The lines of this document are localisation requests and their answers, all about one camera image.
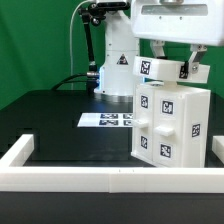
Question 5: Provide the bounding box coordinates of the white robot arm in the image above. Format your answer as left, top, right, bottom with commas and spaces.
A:
94, 0, 224, 100

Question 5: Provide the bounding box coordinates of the white cable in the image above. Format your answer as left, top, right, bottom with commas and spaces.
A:
68, 0, 98, 91

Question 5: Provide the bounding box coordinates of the white cabinet body box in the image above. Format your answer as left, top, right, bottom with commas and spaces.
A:
131, 82, 210, 168

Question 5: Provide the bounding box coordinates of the white marker sheet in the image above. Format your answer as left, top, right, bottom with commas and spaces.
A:
78, 113, 133, 127

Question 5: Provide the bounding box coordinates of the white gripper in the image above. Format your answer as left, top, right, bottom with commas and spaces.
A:
131, 0, 224, 75

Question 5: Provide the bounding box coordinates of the white U-shaped border frame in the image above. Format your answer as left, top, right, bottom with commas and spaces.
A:
0, 134, 224, 193

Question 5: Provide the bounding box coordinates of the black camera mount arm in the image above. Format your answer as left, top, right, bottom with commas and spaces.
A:
78, 2, 112, 72

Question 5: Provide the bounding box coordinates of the white cabinet door panel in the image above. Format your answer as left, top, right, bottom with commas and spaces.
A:
131, 85, 154, 162
153, 91, 184, 167

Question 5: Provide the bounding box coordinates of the black cables bundle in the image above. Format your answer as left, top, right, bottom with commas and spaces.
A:
50, 70, 101, 92

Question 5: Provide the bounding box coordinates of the small white cabinet top block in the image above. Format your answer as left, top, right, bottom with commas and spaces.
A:
133, 56, 210, 83

